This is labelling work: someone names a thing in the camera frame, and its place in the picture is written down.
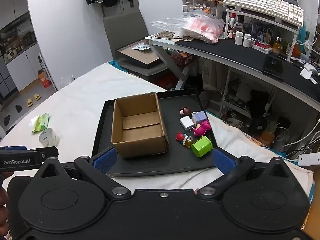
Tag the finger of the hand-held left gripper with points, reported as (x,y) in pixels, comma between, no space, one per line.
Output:
(15,148)
(48,152)

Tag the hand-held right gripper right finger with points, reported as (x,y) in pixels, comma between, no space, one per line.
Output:
(223,160)

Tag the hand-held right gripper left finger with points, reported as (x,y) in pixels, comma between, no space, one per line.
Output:
(105,161)

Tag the green cube box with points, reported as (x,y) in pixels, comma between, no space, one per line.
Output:
(201,147)

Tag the pink figurine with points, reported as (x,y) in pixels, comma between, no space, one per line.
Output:
(202,128)

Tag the small amber bottle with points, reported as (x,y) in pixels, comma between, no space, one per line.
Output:
(188,141)

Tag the black tray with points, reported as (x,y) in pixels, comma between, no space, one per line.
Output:
(180,155)

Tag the brown cardboard box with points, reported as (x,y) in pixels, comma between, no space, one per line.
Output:
(140,130)

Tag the lavender cube toy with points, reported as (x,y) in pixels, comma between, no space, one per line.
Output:
(200,117)

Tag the red figurine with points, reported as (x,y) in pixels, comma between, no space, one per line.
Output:
(180,136)

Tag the white charger plug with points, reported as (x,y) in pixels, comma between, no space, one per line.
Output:
(187,123)

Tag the person's left hand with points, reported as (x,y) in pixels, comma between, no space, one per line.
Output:
(3,210)

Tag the clear tape roll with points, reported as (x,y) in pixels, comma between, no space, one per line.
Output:
(48,138)

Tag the green wipes packet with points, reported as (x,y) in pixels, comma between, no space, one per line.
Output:
(41,123)

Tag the black slippers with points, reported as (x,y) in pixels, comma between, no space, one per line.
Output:
(12,115)

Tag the black fan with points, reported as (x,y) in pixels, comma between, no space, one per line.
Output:
(258,124)

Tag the yellow slippers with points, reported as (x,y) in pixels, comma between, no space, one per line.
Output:
(33,100)

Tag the brown figurine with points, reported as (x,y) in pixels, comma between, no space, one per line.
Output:
(185,111)

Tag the orange carton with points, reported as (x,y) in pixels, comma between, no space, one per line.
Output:
(44,78)

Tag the white power strip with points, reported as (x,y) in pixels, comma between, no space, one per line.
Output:
(310,159)

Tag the small black box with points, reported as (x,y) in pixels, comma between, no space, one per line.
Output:
(273,67)

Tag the kitchen shelf cabinet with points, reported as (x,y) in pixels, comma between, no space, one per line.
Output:
(15,42)

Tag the grey desk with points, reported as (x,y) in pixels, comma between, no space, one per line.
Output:
(225,52)

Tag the red plastic basket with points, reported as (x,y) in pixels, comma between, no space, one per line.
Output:
(181,58)

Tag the red flat box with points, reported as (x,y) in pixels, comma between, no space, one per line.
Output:
(261,47)

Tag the amber perfume bottle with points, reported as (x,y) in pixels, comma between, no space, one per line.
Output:
(277,47)

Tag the grey chair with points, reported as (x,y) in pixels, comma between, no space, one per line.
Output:
(122,30)

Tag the white flat gadget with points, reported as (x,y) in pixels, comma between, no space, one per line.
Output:
(181,35)

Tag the panda figurine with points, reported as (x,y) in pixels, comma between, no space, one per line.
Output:
(238,27)

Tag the clear plastic bag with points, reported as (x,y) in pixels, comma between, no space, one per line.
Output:
(197,27)

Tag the brown desk mat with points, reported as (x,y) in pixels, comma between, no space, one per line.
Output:
(162,36)

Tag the white desk riser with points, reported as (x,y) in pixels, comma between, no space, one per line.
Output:
(287,26)

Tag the small drawer organizer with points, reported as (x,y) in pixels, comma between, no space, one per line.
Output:
(200,6)

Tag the white keyboard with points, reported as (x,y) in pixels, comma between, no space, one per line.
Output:
(262,5)

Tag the black picture frame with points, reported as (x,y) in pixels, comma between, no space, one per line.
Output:
(141,56)

